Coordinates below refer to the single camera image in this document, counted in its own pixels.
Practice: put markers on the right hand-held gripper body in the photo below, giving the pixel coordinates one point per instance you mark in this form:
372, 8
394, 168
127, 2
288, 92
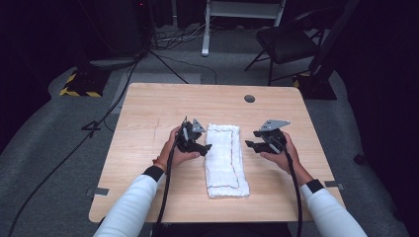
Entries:
275, 143

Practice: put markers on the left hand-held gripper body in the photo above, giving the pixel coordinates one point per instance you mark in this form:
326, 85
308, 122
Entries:
187, 140

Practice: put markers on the white towel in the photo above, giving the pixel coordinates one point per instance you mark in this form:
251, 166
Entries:
224, 164

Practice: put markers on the person's left hand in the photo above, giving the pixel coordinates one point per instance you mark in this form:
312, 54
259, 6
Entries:
178, 158

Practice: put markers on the person's right hand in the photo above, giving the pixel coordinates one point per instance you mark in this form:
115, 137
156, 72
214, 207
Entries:
290, 158

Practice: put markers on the grey table grommet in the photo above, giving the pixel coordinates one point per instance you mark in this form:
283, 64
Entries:
249, 98

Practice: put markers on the black stand striped base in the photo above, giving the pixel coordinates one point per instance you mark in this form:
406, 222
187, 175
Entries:
85, 84
316, 87

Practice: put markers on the grey tape strip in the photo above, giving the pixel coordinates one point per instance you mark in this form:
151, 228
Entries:
99, 191
334, 184

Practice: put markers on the person's dark clothing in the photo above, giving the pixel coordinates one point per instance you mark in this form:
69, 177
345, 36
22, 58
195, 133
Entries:
224, 231

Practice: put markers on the small black floor object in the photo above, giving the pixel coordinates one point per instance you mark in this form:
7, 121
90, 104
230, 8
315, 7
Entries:
359, 159

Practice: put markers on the black folding chair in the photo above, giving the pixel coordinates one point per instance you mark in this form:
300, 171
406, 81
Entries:
286, 42

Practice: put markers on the black equipment case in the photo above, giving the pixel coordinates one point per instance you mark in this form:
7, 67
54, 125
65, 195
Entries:
122, 29

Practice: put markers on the white metal desk frame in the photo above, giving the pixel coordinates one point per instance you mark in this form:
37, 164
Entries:
206, 33

